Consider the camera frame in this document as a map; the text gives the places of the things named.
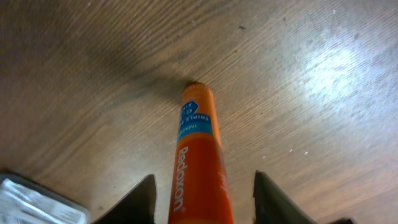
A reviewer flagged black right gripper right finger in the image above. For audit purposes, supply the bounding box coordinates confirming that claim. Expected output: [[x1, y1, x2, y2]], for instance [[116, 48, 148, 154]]
[[253, 170, 315, 224]]

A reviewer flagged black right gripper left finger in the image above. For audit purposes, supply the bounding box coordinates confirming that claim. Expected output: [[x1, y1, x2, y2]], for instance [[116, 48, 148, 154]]
[[93, 174, 157, 224]]

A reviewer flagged clear packet with white label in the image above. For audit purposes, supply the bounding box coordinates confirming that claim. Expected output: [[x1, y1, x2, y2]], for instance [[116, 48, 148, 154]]
[[1, 171, 90, 224]]

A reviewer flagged dark flat object at corner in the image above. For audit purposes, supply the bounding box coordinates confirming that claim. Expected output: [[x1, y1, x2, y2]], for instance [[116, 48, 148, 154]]
[[329, 218, 356, 224]]

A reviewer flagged orange Redoxon tube white cap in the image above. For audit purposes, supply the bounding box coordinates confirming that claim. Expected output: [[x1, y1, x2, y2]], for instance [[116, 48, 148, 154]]
[[168, 83, 234, 224]]

